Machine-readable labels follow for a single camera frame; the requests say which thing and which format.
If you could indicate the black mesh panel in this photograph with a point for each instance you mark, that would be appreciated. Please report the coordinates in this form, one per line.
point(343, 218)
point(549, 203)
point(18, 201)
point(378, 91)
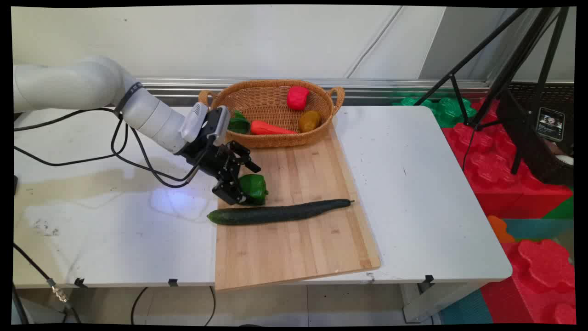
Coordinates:
point(528, 138)

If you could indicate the woven wicker basket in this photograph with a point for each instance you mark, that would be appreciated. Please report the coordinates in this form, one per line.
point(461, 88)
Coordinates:
point(271, 103)

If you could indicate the bright green bell pepper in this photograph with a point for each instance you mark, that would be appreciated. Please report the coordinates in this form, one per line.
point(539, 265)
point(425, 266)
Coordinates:
point(255, 187)

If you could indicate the green foam block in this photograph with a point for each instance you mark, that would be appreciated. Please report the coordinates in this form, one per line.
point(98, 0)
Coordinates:
point(448, 110)

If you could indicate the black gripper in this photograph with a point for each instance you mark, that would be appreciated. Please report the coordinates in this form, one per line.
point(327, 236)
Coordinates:
point(213, 158)

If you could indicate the red toy vegetable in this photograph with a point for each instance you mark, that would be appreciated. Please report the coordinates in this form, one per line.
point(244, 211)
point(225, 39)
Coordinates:
point(297, 98)

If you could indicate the metal wall rail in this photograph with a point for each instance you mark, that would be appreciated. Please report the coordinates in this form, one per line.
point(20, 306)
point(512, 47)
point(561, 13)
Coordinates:
point(390, 85)

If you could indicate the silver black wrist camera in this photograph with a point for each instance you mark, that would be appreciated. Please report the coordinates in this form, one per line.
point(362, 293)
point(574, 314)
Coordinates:
point(217, 124)

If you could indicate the wooden cutting board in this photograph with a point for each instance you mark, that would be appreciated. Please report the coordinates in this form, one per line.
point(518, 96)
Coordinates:
point(294, 230)

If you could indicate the yellow toy vegetable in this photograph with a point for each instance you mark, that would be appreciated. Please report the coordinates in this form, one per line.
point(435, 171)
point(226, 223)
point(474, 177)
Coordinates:
point(309, 121)

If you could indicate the black table edge clip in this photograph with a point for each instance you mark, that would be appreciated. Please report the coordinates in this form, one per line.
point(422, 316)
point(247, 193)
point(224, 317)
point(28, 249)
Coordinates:
point(172, 282)
point(428, 279)
point(80, 282)

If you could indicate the black camera tripod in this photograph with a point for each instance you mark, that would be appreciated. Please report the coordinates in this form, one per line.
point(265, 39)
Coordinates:
point(510, 69)

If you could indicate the black smartphone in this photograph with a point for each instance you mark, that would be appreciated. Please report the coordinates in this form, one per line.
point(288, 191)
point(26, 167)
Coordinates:
point(550, 124)

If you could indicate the orange foam piece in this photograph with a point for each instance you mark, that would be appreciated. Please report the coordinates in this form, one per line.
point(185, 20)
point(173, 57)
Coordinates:
point(500, 228)

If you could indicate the long dark green cucumber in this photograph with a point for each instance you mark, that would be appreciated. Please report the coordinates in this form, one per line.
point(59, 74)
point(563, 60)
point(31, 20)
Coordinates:
point(275, 213)

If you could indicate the large red foam block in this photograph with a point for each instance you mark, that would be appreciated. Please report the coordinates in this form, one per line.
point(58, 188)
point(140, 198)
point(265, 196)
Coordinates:
point(491, 170)

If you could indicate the dark green bell pepper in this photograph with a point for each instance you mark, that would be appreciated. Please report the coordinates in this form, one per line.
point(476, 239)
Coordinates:
point(239, 124)

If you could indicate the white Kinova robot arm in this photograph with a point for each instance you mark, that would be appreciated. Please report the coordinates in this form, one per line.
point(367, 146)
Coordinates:
point(82, 85)

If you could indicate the orange carrot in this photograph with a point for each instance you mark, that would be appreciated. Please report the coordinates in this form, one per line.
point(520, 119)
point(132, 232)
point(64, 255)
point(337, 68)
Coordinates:
point(268, 128)

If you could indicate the white table leg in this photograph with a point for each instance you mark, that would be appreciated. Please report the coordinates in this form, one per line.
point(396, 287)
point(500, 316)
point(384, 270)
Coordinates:
point(427, 301)

